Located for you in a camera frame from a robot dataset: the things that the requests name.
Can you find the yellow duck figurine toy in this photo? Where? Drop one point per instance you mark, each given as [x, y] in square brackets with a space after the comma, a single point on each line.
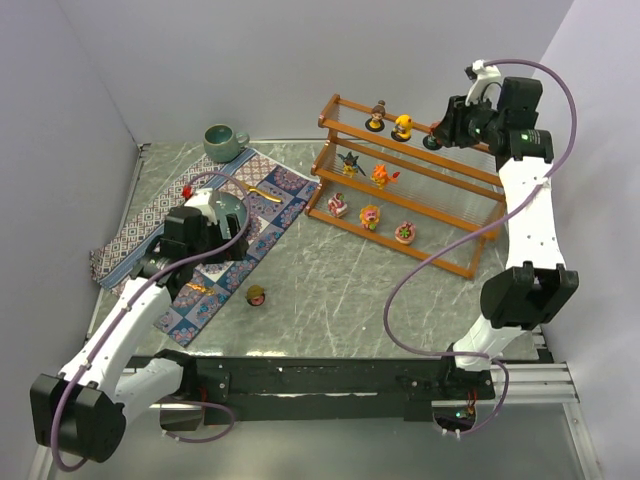
[402, 129]

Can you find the red-haired figurine toy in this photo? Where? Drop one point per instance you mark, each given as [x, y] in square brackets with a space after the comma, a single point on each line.
[430, 142]

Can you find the strawberry cake toy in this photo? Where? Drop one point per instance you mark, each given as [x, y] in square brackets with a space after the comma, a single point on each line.
[337, 206]

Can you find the teal ceramic plate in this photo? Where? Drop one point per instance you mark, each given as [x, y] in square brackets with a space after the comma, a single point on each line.
[226, 204]

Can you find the orange fox figurine toy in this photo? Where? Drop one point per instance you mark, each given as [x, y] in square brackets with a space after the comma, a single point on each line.
[381, 178]

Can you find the pink bear clover toy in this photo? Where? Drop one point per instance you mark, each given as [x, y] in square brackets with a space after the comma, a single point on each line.
[405, 233]

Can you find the brown-haired bun figurine toy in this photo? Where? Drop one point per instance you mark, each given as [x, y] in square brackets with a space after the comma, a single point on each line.
[375, 122]

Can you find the green ceramic mug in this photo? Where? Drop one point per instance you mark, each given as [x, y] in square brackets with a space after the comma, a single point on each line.
[222, 144]

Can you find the olive-hat figurine toy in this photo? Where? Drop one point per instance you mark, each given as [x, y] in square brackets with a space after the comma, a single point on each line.
[255, 295]

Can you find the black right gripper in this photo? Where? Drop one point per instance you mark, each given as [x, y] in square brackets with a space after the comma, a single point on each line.
[451, 123]

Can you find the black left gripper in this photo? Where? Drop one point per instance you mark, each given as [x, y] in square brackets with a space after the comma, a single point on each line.
[223, 239]

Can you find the gold fork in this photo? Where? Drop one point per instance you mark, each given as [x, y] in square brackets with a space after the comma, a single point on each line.
[204, 290]

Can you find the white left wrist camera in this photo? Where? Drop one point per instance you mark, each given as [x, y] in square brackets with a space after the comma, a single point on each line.
[205, 201]

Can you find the pink sunflower pig toy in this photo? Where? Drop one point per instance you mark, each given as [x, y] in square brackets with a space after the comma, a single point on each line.
[369, 217]

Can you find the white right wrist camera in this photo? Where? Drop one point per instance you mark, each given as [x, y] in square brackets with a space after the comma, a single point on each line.
[482, 76]

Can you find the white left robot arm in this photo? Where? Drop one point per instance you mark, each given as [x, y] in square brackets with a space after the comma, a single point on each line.
[110, 360]

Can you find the orange wooden two-tier shelf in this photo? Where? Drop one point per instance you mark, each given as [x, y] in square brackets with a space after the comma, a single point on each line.
[446, 194]

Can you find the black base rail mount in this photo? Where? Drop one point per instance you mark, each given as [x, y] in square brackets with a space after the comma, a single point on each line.
[270, 389]

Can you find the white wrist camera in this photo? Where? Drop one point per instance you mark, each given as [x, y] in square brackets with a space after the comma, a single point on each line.
[205, 201]
[482, 76]

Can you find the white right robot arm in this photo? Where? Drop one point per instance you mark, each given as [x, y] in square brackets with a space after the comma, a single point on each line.
[536, 283]

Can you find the gold butter knife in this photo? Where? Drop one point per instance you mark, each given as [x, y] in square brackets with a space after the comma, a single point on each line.
[261, 193]

